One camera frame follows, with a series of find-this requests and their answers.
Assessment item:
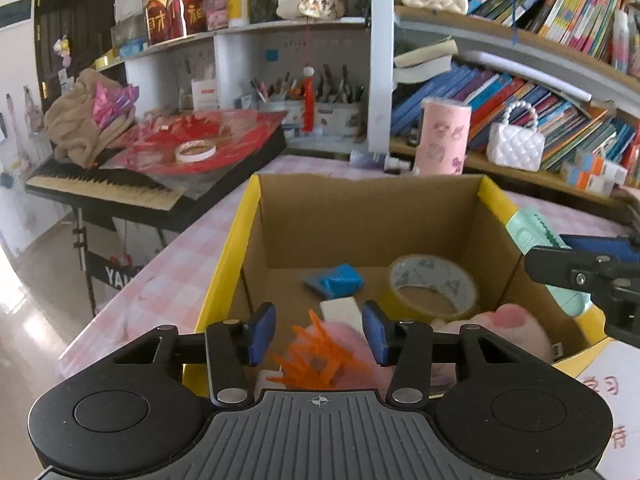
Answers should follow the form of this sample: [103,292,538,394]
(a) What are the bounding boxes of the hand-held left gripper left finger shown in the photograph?
[85,302,277,408]

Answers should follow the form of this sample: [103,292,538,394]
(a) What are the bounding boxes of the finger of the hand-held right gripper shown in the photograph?
[559,232,640,257]
[524,246,640,291]

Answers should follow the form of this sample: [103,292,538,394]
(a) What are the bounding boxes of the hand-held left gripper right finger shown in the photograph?
[362,301,556,404]

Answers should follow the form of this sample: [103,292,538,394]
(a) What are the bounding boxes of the yellow tape roll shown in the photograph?
[382,254,480,323]

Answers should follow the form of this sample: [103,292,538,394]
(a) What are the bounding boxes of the mint green card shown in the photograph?
[506,208,593,317]

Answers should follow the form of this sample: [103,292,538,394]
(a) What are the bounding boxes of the white charger adapter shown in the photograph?
[319,296,363,333]

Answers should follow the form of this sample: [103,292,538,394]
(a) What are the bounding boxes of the orange plastic toy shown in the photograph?
[270,310,351,390]

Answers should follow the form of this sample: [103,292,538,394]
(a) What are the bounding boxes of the blue plastic bag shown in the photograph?
[302,263,366,297]

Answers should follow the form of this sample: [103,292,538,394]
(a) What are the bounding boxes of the pink plush toy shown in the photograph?
[300,305,556,396]

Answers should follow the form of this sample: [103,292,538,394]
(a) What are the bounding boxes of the yellow cardboard box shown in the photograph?
[181,172,621,401]

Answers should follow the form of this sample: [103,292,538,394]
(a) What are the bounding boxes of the orange blue white carton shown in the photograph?
[560,162,616,196]
[572,149,628,186]

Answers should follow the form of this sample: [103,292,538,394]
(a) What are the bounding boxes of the row of leaning books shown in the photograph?
[390,57,640,171]

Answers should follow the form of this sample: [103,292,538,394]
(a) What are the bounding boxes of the pink cartoon cylinder container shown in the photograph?
[415,99,472,176]

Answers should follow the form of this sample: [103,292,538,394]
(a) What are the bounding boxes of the lying purple bottle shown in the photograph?
[350,150,416,173]

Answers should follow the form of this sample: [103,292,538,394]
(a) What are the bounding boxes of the white light bar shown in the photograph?
[457,50,593,103]

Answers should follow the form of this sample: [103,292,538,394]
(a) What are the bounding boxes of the black keyboard stand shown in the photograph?
[70,210,166,316]

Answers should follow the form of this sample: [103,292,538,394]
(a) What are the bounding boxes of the white tape roll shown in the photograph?
[175,140,217,163]

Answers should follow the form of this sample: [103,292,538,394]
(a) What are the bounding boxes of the red paper sheets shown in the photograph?
[107,109,288,173]

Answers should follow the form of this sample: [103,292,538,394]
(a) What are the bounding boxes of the clear pastel bottle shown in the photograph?
[612,7,630,73]

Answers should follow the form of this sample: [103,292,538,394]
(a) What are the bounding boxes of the black electronic keyboard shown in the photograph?
[25,135,288,233]

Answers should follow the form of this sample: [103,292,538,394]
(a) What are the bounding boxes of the white desk pen holders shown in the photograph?
[250,65,366,133]

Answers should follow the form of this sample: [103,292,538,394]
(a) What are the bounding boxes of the row of colourful thin books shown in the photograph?
[467,0,626,58]

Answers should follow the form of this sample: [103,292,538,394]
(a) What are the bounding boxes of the thick lying book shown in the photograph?
[393,37,458,83]

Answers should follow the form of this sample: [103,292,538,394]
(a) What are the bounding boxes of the white red-label shelf box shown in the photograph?
[191,77,219,110]

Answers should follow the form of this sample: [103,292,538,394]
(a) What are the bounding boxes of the white corner shelf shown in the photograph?
[95,17,373,136]

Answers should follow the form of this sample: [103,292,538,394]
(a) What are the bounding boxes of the pink foil wrapping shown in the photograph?
[92,82,138,131]

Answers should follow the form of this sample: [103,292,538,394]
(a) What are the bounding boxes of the beige plush blanket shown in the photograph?
[44,69,136,163]

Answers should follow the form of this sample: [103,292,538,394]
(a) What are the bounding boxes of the pink patterned box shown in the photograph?
[205,0,230,31]

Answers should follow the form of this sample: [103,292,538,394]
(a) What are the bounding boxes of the white jar yellow label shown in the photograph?
[227,0,250,28]

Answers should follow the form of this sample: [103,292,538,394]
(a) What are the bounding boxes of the red figure paper lantern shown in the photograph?
[140,0,206,46]

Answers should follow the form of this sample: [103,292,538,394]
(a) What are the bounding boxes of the dark wooden door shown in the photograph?
[35,0,118,111]

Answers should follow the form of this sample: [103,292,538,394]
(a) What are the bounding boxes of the white quilted pearl-handle handbag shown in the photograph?
[486,101,546,171]

